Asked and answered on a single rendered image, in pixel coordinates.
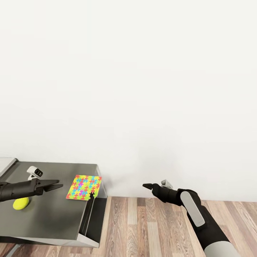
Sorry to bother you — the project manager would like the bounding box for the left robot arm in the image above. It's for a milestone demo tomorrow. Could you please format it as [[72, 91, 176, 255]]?
[[0, 166, 63, 202]]

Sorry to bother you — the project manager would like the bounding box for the tennis ball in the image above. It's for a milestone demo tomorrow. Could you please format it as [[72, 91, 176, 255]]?
[[13, 197, 29, 210]]

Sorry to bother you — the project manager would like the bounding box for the jigsaw puzzle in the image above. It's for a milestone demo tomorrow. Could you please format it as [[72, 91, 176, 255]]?
[[66, 175, 102, 201]]

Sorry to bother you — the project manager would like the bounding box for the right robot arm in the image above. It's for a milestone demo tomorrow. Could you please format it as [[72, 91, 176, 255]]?
[[142, 179, 241, 257]]

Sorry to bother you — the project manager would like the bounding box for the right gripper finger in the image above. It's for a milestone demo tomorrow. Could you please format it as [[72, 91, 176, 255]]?
[[142, 183, 154, 190]]

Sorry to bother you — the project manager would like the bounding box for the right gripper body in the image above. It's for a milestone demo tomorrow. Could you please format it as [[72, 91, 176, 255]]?
[[152, 183, 171, 203]]

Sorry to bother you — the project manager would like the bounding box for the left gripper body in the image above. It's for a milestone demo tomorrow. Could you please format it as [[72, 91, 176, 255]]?
[[12, 178, 44, 200]]

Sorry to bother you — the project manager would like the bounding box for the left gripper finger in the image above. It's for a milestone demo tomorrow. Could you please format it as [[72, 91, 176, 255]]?
[[34, 180, 59, 192], [44, 184, 63, 192]]

